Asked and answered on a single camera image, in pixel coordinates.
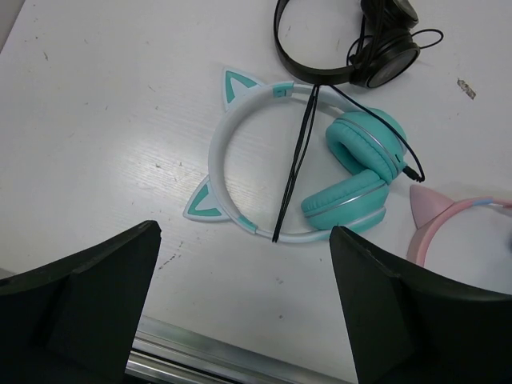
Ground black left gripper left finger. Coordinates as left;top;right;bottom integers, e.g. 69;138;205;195
1;221;161;383

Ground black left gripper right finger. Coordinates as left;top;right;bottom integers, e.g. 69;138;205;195
330;227;511;383

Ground pink blue cat ear headphones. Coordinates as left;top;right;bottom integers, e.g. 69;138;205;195
406;186;511;267

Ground teal cat ear headphones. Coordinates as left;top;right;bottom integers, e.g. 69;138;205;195
183;68;407;243

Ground black over-ear headphones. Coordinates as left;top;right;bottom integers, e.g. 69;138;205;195
273;0;444;89

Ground small tape scrap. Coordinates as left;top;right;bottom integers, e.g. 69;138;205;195
457;78;476;100

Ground aluminium table edge rail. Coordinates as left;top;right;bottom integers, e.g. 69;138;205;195
126;316;344;383

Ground black cable on teal headphones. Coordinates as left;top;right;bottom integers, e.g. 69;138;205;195
270;83;426;244

